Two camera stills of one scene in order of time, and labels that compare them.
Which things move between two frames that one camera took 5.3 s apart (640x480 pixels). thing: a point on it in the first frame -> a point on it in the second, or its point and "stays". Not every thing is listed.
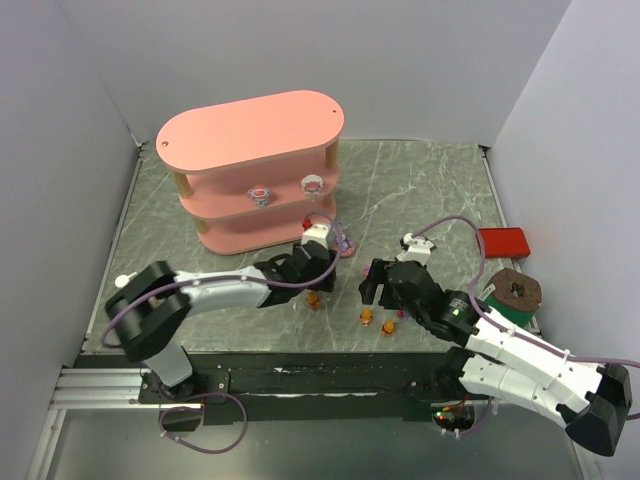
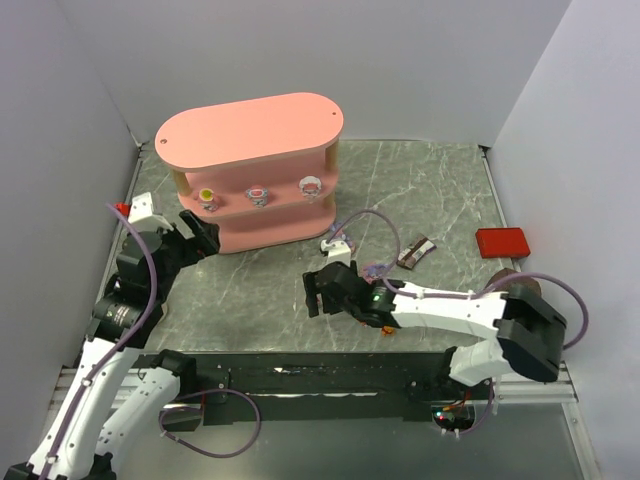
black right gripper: (386, 282) -> (320, 291)
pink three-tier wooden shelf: (250, 176) stays
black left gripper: (316, 262) -> (188, 240)
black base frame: (281, 388) stays
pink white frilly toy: (312, 185) stays
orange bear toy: (387, 328) stays
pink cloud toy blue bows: (260, 194) stays
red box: (503, 242) stays
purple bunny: (347, 247) -> (340, 234)
